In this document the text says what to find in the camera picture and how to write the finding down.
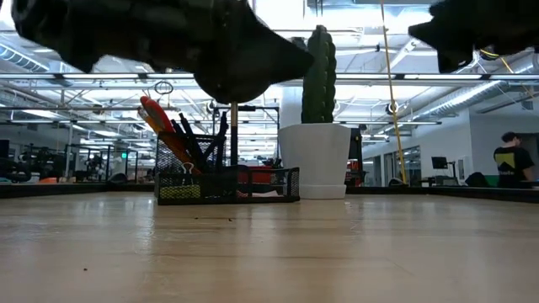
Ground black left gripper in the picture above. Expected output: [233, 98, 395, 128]
[10, 0, 237, 81]

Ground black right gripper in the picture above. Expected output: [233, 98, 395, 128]
[407, 0, 539, 74]

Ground red-handled scissors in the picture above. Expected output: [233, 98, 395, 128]
[139, 95, 190, 169]

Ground small black binder clip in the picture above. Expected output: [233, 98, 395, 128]
[180, 162, 197, 186]

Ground pink sticky note pad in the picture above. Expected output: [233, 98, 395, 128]
[236, 189, 280, 199]

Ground black mesh desk organizer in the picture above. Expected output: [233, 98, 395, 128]
[153, 132, 301, 205]

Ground green cactus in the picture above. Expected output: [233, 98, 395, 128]
[301, 24, 338, 125]

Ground white globe table lamp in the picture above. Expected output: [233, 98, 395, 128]
[197, 82, 275, 168]

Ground person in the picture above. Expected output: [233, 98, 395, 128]
[493, 131, 536, 189]

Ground yellow hanging cable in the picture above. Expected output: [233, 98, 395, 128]
[380, 0, 408, 185]

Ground black aluminium table frame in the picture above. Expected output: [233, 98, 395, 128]
[0, 183, 539, 204]

